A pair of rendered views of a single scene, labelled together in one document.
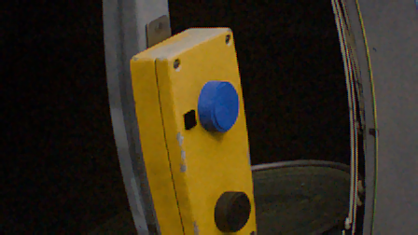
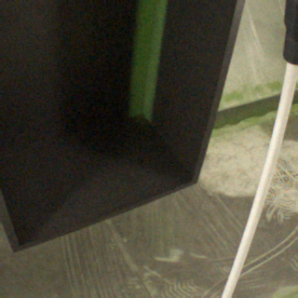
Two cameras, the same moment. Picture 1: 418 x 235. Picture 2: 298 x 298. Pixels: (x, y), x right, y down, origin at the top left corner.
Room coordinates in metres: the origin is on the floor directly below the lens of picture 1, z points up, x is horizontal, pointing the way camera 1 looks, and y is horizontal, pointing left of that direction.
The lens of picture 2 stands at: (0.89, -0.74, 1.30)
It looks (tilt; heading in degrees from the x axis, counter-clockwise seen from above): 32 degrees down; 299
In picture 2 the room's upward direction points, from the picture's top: straight up
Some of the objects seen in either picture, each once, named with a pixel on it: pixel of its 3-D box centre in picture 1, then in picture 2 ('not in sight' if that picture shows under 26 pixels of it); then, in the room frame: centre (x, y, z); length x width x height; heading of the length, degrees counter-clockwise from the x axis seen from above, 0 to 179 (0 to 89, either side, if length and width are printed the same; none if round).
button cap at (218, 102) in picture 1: (217, 105); not in sight; (1.12, -0.01, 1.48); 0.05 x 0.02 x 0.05; 145
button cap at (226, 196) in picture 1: (231, 212); not in sight; (1.12, -0.01, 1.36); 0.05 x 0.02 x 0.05; 145
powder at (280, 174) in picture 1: (260, 213); not in sight; (2.29, -0.09, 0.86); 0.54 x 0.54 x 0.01
